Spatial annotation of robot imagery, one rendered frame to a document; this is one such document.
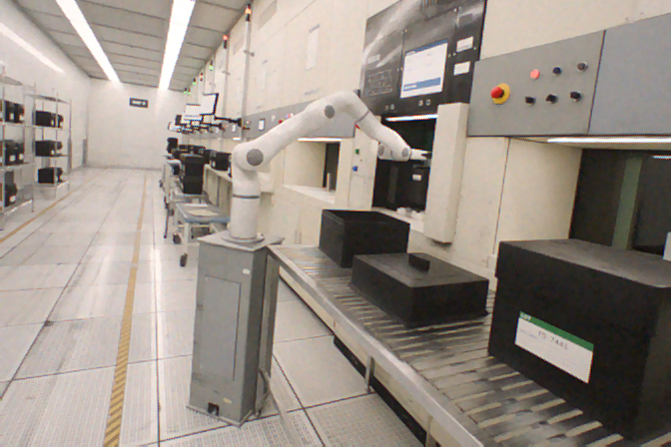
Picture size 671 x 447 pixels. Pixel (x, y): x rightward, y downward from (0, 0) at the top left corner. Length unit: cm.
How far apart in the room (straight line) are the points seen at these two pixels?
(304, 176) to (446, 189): 222
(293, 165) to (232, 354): 213
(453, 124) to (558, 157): 41
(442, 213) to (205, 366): 119
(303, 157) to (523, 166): 238
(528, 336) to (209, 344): 129
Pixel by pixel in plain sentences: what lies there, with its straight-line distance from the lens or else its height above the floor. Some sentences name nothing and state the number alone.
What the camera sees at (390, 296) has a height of 81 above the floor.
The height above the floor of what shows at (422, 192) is 102.
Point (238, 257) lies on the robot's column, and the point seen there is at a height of 71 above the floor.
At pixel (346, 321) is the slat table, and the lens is 98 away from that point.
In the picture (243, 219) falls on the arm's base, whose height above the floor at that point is 86.
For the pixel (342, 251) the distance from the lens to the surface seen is 137.
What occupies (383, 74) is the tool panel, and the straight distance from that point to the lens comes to 206.
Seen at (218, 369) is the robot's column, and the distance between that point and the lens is 182.
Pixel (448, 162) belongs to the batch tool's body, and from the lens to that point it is 150.
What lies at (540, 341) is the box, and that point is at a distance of 87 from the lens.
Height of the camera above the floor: 116
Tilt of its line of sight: 6 degrees down
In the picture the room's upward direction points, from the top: 5 degrees clockwise
